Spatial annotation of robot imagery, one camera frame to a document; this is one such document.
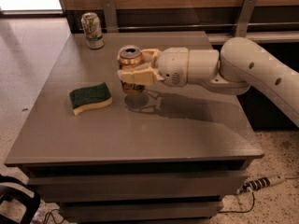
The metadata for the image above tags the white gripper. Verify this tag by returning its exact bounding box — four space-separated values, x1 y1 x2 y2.
118 48 189 87

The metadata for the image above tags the orange soda can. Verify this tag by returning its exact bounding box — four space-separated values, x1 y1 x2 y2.
117 45 145 95

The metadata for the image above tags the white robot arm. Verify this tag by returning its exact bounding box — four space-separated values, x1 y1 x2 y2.
118 37 299 125

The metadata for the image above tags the green yellow sponge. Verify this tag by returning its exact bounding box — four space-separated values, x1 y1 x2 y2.
69 82 113 116

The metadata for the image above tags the white green soda can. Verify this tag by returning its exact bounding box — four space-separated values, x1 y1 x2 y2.
81 12 105 49

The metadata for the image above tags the grey drawer cabinet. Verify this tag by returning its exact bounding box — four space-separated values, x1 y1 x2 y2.
6 32 263 224

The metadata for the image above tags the upper grey drawer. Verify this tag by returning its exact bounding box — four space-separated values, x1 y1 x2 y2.
29 171 247 203

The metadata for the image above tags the grey drawer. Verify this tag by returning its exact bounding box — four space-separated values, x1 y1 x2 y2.
59 202 223 223
29 171 247 203

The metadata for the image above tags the white power strip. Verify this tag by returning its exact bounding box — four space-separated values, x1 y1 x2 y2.
236 175 285 194

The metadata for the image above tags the lower grey drawer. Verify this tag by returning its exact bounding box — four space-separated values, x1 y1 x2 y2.
59 202 223 223

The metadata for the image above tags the black chair part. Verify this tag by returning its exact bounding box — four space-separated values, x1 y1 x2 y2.
0 175 40 224

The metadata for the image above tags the left metal bracket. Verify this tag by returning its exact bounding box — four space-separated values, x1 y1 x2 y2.
102 0 119 33

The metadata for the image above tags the metal bracket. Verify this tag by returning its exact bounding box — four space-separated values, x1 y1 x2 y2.
233 0 257 37
102 0 119 33

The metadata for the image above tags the right metal bracket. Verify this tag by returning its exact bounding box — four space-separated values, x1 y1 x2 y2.
233 0 257 37

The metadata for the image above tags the metal rail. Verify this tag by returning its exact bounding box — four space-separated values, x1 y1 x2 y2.
102 21 299 34

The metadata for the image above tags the black power cable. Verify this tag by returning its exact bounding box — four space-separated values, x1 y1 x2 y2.
219 191 256 215

